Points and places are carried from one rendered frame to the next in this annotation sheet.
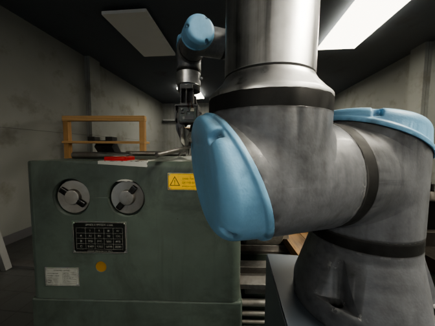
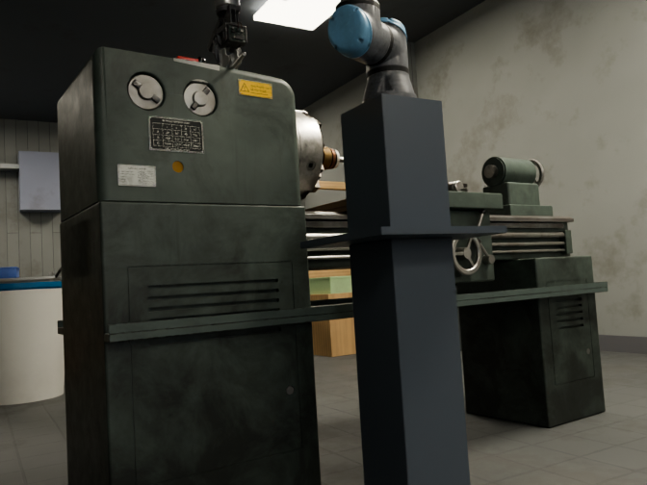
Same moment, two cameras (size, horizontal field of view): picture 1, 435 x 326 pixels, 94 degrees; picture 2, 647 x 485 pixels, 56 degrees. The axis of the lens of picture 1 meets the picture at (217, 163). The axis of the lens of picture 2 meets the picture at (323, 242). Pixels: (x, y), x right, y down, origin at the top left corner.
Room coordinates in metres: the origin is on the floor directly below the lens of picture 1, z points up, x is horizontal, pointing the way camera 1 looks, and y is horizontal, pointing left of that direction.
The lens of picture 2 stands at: (-0.97, 0.95, 0.63)
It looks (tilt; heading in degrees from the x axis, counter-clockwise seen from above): 4 degrees up; 324
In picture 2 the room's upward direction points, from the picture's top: 3 degrees counter-clockwise
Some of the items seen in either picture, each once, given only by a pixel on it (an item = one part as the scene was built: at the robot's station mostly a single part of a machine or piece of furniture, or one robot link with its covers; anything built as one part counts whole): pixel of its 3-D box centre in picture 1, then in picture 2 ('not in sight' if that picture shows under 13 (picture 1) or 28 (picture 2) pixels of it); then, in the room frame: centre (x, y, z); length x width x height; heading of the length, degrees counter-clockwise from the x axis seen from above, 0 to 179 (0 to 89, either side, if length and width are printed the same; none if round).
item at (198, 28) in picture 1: (201, 40); not in sight; (0.56, 0.04, 1.58); 0.11 x 0.11 x 0.08; 18
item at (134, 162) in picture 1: (129, 169); (192, 75); (0.57, 0.25, 1.23); 0.13 x 0.08 x 0.06; 89
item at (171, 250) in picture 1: (159, 207); (177, 151); (0.77, 0.23, 1.06); 0.59 x 0.48 x 0.39; 89
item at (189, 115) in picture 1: (188, 106); (229, 29); (0.64, 0.09, 1.42); 0.09 x 0.08 x 0.12; 179
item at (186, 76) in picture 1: (189, 81); (228, 4); (0.65, 0.09, 1.50); 0.08 x 0.08 x 0.05
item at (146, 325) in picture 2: not in sight; (374, 300); (0.78, -0.53, 0.55); 2.10 x 0.60 x 0.02; 89
